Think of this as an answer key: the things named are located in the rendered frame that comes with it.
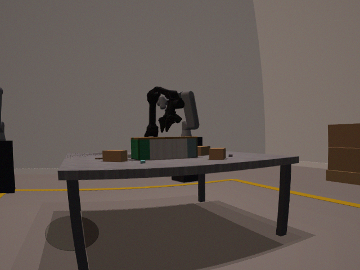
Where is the tan cardboard box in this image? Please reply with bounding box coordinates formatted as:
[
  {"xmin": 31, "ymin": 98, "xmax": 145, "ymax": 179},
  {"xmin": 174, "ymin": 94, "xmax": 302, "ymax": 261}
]
[
  {"xmin": 102, "ymin": 150, "xmax": 128, "ymax": 162},
  {"xmin": 209, "ymin": 148, "xmax": 226, "ymax": 160},
  {"xmin": 198, "ymin": 146, "xmax": 210, "ymax": 156}
]

